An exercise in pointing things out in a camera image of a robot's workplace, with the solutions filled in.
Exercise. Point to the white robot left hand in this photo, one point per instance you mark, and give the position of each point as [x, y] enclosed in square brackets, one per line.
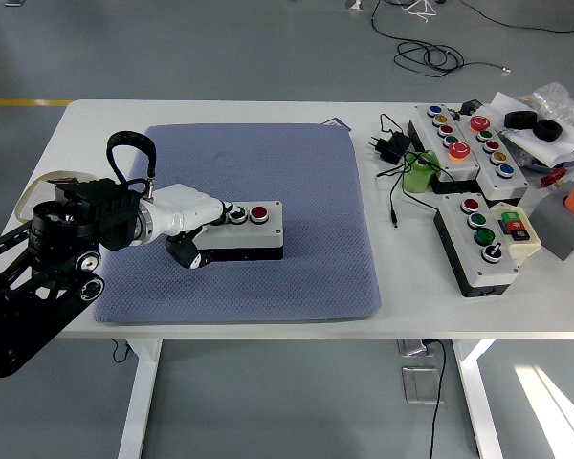
[182, 210]

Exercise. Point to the grey four-button control box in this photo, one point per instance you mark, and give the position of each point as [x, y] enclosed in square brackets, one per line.
[268, 239]

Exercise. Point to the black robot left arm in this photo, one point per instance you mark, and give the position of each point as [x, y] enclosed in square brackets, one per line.
[110, 201]

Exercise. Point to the five-button box, amber-ringed mushroom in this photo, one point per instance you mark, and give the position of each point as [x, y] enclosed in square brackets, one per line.
[465, 165]

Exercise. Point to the four-button box with selector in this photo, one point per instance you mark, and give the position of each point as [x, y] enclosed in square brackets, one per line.
[488, 272]

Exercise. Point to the five-button box, red mushroom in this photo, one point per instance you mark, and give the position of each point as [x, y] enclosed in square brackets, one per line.
[507, 186]

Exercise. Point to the blue-grey textured mat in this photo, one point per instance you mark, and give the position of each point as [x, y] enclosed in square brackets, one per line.
[292, 287]

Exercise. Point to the white cream-rimmed tray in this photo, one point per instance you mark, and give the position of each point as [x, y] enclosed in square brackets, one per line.
[38, 189]

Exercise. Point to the purple card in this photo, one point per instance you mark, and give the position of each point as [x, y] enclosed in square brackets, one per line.
[342, 124]

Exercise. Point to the white table leg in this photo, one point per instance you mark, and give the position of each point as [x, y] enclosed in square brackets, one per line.
[139, 406]
[478, 406]

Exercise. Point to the black power adapter plug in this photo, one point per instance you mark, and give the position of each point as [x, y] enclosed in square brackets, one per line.
[392, 146]

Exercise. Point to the green plastic bottle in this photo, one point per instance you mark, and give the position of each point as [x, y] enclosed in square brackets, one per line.
[418, 179]

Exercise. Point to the small silver floor socket plate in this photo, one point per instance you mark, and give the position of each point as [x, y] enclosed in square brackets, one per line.
[411, 348]

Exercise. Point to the silver stand foot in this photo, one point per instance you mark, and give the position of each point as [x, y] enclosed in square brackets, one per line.
[354, 5]

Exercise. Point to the large silver floor socket plate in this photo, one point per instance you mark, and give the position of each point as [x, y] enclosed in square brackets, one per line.
[418, 385]

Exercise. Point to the small black device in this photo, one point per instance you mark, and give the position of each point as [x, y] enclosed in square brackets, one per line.
[471, 106]

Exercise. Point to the red knob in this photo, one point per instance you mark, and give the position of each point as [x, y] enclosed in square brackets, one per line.
[552, 179]

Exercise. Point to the grey block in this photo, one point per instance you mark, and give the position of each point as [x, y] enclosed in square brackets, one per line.
[559, 229]

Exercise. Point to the clear plastic bag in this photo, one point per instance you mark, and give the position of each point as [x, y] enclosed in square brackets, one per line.
[559, 102]

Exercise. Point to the cream switch with green-red keys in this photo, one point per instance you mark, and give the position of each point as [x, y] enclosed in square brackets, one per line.
[526, 246]

